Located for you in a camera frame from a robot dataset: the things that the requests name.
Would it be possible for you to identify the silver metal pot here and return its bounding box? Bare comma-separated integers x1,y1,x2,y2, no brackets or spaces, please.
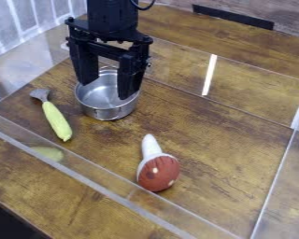
75,66,140,120

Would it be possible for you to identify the black strip on table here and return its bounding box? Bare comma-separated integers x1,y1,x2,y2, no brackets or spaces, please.
193,4,274,30

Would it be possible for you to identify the clear acrylic front barrier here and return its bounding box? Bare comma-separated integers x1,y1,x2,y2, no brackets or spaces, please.
0,116,239,239

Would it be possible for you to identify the clear acrylic barrier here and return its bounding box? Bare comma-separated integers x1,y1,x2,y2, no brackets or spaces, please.
0,116,239,239
251,106,299,239

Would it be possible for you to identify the red and white toy mushroom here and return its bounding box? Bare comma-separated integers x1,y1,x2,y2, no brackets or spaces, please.
138,134,179,192

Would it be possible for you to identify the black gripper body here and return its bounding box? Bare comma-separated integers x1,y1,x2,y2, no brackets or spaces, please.
66,0,154,63

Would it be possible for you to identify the clear acrylic right barrier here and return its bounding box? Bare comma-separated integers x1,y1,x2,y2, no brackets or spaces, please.
251,106,299,239

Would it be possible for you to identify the yellow toy corn cob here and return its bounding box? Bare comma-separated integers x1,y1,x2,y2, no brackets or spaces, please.
29,89,72,142

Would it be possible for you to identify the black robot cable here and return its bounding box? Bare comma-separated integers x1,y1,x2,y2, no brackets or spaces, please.
128,0,158,11

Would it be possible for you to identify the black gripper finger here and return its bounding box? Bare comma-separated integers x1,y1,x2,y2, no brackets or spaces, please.
68,39,99,85
118,53,147,100

